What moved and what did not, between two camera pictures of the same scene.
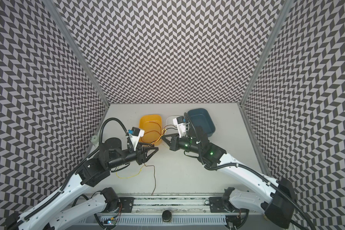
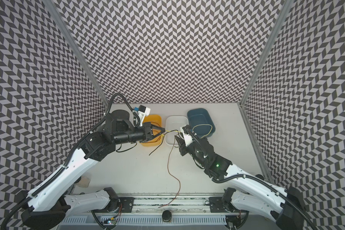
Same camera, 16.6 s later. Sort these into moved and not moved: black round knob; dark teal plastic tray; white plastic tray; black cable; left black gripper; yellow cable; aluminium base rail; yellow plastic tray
Moved: yellow cable; black cable; left black gripper
Not moved: black round knob; dark teal plastic tray; white plastic tray; yellow plastic tray; aluminium base rail
